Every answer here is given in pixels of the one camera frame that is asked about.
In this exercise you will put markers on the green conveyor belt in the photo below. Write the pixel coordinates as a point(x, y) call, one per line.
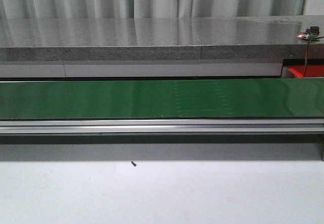
point(204, 98)

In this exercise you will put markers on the red plastic bin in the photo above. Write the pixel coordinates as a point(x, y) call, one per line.
point(299, 71)

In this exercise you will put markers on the small green circuit board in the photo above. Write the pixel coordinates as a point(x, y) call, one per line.
point(311, 33)

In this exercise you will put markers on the aluminium conveyor frame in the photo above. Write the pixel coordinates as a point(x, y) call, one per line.
point(162, 140)

